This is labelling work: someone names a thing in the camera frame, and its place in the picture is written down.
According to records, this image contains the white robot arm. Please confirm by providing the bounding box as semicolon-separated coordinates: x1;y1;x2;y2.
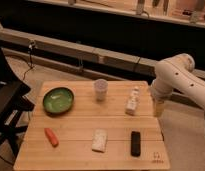
149;53;205;111

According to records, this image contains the white plastic bottle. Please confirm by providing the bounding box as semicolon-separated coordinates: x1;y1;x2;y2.
125;86;139;115

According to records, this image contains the black remote control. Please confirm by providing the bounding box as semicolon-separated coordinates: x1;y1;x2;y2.
131;131;141;157

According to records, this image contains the wooden table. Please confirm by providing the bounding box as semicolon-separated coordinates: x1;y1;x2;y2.
14;81;170;171

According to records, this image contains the green bowl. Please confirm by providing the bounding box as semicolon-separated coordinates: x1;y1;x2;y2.
42;87;74;115

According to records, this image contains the orange carrot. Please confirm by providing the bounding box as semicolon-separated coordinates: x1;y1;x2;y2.
44;128;59;147

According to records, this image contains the black chair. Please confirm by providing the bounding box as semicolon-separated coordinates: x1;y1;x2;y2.
0;45;34;156

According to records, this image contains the black cable on floor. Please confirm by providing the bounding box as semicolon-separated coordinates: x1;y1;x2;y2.
21;40;37;83

